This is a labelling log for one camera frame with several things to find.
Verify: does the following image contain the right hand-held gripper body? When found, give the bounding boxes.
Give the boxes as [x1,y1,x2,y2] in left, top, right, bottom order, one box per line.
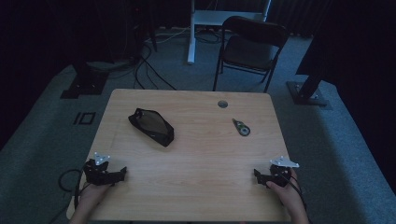
[268,155,300,189]

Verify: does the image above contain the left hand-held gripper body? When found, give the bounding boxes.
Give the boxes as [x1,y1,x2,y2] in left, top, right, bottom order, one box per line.
[82,151,118,187]

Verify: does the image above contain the person's left hand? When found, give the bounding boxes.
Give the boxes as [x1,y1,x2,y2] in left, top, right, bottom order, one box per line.
[77,183,110,206]

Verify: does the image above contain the person's right hand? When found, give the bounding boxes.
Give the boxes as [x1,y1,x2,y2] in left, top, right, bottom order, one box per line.
[266,169,304,213]

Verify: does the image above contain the green correction tape dispenser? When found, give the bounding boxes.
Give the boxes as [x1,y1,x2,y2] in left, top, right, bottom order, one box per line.
[231,118,251,137]

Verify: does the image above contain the black mesh pencil case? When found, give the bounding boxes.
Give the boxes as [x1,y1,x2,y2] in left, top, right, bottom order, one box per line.
[127,107,176,148]

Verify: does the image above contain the black folding chair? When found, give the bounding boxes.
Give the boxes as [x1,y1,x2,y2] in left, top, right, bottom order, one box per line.
[212,15,290,93]

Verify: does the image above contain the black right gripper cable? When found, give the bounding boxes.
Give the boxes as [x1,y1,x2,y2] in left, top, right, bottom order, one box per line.
[279,173,308,214]

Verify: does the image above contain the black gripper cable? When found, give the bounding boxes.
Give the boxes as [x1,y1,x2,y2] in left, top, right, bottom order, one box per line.
[46,168,87,224]
[279,173,308,214]

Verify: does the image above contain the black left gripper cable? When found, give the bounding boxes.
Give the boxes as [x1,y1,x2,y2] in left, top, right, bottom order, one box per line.
[46,168,87,224]

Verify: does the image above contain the black stand with base plate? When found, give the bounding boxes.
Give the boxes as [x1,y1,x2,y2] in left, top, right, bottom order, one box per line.
[286,60,330,107]
[60,60,110,100]

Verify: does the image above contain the black floor cables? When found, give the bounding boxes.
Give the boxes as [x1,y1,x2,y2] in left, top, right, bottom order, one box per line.
[133,43,178,91]

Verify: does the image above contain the white floor cable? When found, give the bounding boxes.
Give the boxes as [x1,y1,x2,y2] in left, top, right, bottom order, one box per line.
[145,27,191,45]

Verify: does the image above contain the white desk frame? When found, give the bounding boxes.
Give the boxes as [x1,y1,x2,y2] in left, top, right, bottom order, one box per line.
[187,0,273,65]

